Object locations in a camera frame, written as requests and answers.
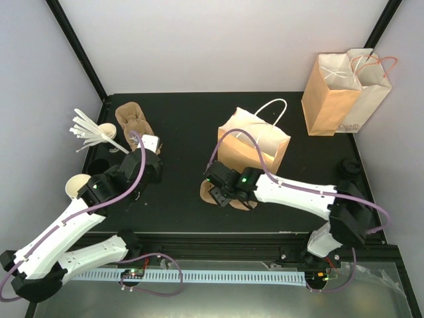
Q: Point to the light blue cable duct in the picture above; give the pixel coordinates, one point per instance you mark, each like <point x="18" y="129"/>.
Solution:
<point x="194" y="276"/>

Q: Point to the cup holding straws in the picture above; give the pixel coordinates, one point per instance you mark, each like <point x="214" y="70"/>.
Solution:
<point x="109" y="129"/>

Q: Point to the stack of pulp cup carriers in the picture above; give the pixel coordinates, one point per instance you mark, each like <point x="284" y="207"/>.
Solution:
<point x="131" y="118"/>

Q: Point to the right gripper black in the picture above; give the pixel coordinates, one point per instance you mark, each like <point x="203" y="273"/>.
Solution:
<point x="222" y="201"/>

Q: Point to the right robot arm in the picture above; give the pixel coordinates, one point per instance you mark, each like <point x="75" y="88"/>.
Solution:
<point x="346" y="213"/>

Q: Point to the large brown paper bag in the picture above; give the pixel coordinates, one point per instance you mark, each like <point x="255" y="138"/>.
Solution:
<point x="330" y="94"/>

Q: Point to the white paper bag orange handle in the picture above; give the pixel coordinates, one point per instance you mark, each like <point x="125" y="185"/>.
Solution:
<point x="371" y="72"/>

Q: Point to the stack of paper cups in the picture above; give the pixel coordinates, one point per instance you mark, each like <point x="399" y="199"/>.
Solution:
<point x="75" y="183"/>

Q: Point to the black cup lids stack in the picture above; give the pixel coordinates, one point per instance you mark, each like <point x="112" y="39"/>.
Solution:
<point x="350" y="167"/>

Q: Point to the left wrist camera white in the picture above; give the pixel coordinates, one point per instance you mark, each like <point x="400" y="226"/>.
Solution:
<point x="151" y="143"/>

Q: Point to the small brown paper bag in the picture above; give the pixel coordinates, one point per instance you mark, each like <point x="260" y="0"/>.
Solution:
<point x="245" y="137"/>

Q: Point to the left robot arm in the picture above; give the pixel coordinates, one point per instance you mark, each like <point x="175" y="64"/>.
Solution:
<point x="37" y="271"/>

